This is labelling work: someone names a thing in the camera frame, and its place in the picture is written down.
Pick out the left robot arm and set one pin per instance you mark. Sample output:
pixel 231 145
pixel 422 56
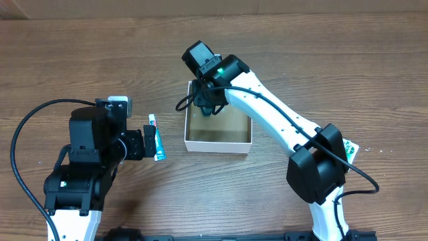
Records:
pixel 86 168

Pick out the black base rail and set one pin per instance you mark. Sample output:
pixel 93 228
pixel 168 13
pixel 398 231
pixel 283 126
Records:
pixel 121 234

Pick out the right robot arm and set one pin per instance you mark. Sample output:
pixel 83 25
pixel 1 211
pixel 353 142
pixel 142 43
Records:
pixel 318 159

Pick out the teal toothpaste tube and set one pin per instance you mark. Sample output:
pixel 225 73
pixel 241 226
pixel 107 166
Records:
pixel 160 152

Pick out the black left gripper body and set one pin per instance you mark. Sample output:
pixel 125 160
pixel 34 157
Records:
pixel 134 149

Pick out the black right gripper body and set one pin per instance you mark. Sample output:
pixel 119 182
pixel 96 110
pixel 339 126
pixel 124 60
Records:
pixel 208 98

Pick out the green soap packet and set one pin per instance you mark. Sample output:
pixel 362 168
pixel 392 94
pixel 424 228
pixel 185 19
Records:
pixel 351 150

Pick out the white open cardboard box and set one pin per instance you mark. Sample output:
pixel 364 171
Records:
pixel 230 131

